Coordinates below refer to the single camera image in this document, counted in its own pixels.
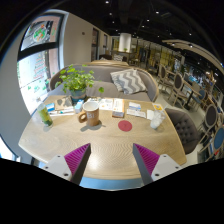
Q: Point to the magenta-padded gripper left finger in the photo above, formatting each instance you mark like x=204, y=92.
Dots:
x=75, y=161

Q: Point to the group of dining chairs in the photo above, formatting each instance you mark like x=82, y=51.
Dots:
x=196, y=96

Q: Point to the blue and white leaflet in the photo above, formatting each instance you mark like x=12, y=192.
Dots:
x=136, y=110

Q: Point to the yellow card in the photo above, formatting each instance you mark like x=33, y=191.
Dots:
x=157, y=107

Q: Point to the green potted plant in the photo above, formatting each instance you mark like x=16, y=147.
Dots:
x=76, y=81

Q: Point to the green drink bottle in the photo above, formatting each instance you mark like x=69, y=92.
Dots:
x=44, y=115

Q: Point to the small blue box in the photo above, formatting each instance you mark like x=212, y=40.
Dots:
x=78, y=106

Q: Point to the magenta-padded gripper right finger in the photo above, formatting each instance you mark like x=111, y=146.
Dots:
x=149, y=162

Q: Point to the white printed leaflet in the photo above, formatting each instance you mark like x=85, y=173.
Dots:
x=106, y=104

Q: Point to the wooden book with white cover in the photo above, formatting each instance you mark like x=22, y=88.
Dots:
x=118, y=107

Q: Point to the dark grey tufted chair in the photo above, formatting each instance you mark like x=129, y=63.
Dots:
x=184, y=128

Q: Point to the grey zigzag cushion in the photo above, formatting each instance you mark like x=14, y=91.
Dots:
x=128, y=81

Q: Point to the grey curved sofa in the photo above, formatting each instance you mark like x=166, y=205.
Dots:
x=106, y=83

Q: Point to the flat round red coaster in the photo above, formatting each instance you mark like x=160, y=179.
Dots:
x=125, y=125

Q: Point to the ceiling spot lights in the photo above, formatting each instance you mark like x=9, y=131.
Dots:
x=150, y=20

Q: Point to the brown ceramic mug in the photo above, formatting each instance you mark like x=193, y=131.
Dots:
x=90, y=113

